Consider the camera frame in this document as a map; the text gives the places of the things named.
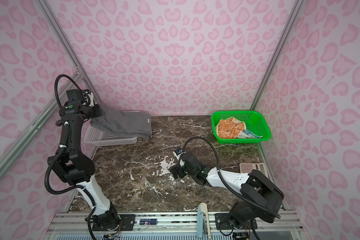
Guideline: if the grey towel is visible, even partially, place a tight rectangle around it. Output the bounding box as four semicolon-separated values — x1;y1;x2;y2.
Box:
90;104;152;140

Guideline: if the orange patterned towel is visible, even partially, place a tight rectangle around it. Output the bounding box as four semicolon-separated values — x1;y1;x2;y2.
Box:
216;117;247;139

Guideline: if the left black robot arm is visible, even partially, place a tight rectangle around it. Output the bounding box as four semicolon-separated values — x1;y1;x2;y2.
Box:
44;89;121;231

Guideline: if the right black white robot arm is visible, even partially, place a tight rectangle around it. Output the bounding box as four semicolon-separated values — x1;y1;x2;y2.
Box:
170;149;285;229

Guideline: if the white plastic basket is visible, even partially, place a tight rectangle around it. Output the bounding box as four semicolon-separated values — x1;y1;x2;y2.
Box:
84;125;138;147

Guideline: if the blue label sticker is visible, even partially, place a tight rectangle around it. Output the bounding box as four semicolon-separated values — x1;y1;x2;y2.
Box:
139;219;158;226

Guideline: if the pink white calculator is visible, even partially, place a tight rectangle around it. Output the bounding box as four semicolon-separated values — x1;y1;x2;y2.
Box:
239;163;269;178

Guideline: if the teal patterned towel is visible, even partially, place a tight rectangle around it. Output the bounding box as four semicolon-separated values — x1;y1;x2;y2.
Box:
238;129;262;139

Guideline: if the green plastic basket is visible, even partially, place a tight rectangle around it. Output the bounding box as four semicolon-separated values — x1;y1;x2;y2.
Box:
211;110;271;144

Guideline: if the left diagonal aluminium strut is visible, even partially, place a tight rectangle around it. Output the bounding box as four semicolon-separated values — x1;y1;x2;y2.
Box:
0;70;84;193

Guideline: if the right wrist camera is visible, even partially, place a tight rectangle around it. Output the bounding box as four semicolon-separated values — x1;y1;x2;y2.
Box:
173;148;185;167

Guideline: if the beige clamp handle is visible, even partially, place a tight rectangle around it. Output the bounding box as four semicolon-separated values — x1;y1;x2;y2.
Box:
197;203;212;240

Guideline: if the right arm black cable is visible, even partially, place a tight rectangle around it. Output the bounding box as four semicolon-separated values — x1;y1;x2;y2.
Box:
178;136;282;219

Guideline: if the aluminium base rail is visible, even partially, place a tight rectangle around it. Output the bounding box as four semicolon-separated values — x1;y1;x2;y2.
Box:
44;211;307;240

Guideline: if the left corner aluminium post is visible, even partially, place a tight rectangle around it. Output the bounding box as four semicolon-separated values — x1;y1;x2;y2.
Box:
35;1;104;112

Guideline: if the corner aluminium post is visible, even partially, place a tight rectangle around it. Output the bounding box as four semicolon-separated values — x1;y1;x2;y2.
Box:
250;0;307;111
35;1;104;112

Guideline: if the right corner aluminium post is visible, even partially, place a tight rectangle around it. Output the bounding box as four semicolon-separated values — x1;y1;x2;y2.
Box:
250;0;307;111

